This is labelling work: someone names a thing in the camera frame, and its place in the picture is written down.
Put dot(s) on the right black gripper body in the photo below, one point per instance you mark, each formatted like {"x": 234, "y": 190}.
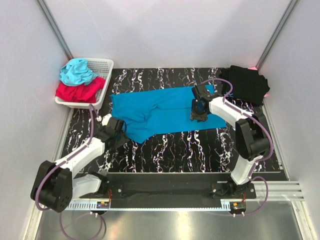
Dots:
{"x": 196, "y": 114}

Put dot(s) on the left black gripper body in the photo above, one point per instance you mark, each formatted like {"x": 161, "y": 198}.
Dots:
{"x": 121, "y": 139}

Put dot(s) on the blue t-shirt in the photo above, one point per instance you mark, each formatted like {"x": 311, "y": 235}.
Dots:
{"x": 161, "y": 111}

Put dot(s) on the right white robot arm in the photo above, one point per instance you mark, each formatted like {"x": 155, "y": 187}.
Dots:
{"x": 253, "y": 141}

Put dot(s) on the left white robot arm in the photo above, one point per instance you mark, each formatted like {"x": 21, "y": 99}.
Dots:
{"x": 56, "y": 183}

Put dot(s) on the red t-shirt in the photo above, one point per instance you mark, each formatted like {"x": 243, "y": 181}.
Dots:
{"x": 81, "y": 93}

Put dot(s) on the black folded t-shirt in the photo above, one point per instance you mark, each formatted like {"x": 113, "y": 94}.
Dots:
{"x": 247, "y": 84}

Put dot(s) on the white plastic basket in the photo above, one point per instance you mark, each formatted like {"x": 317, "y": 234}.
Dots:
{"x": 102, "y": 68}

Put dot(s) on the pink folded cloth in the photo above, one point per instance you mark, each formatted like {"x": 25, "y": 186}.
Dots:
{"x": 252, "y": 67}

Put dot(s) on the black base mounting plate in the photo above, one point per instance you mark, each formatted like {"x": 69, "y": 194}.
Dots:
{"x": 173, "y": 190}

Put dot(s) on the light turquoise t-shirt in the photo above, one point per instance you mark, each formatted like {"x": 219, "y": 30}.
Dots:
{"x": 76, "y": 72}

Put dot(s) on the aluminium frame rail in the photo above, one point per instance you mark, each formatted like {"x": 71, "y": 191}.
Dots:
{"x": 276, "y": 191}

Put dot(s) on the right aluminium corner post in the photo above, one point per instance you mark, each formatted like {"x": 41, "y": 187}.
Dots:
{"x": 276, "y": 33}

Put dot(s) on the aluminium corner post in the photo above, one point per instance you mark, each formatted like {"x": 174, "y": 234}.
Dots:
{"x": 44, "y": 8}
{"x": 276, "y": 33}

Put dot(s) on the left aluminium corner post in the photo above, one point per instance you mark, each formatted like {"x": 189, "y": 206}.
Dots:
{"x": 44, "y": 8}

